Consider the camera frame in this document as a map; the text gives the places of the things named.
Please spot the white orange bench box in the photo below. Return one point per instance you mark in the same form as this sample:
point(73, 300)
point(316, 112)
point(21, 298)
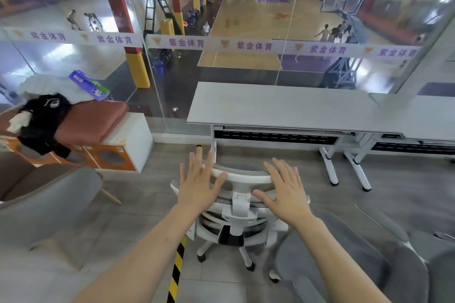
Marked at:
point(124, 146)

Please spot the person's left little finger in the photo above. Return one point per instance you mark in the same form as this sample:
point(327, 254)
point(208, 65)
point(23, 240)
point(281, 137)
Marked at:
point(183, 174)

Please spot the person's left hand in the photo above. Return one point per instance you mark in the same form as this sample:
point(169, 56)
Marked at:
point(197, 189)

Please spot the person's right little finger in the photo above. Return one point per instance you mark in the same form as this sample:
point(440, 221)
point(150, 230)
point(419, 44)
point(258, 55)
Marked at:
point(298, 176)

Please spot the person's left thumb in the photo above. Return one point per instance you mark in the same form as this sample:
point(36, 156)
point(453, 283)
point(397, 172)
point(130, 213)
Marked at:
point(219, 180)

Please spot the long white folding table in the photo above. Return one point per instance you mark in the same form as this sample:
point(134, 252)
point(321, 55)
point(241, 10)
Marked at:
point(277, 107)

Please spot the person's left middle finger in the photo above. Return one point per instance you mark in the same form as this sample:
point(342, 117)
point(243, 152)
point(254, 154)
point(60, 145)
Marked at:
point(198, 160)

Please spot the person's right thumb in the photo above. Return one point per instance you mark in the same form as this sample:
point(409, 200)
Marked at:
point(263, 195)

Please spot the red pillar with yellow padding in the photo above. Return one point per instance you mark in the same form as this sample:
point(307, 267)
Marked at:
point(121, 15)

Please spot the frosted glass strip with print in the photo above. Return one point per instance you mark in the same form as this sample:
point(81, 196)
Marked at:
point(227, 43)

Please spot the blue bin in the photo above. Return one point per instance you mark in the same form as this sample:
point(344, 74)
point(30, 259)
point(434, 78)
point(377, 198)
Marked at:
point(158, 67)

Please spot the black jacket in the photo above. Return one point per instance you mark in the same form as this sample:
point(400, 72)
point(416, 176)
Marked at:
point(42, 121)

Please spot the person's left forearm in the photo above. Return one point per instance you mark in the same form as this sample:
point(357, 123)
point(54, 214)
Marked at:
point(142, 256)

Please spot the purple toy package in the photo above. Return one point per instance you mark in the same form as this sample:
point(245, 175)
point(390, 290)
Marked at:
point(90, 85)

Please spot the white fluffy bundle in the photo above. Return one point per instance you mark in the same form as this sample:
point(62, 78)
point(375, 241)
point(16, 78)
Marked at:
point(49, 84)

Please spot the grey fabric armchair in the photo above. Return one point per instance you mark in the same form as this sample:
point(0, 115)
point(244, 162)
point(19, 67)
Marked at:
point(373, 267)

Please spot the white grey office chair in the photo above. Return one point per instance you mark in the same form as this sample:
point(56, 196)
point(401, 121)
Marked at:
point(238, 221)

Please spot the person's right forearm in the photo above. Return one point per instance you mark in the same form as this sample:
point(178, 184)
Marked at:
point(337, 263)

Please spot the person's right middle finger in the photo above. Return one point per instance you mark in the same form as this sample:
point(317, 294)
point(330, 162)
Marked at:
point(281, 170)

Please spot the red bench cushion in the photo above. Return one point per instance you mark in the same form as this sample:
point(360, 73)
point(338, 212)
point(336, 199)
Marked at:
point(92, 120)

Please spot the large basketball hoop stand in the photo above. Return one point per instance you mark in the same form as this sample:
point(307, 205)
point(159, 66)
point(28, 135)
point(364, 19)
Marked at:
point(346, 29)

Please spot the white cloth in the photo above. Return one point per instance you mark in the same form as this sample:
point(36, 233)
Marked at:
point(18, 122)

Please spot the person's right hand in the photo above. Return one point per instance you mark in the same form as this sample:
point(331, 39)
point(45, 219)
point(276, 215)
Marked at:
point(288, 199)

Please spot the grey armchair with wooden legs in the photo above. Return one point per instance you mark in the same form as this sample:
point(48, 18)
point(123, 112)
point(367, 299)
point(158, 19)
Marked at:
point(42, 196)

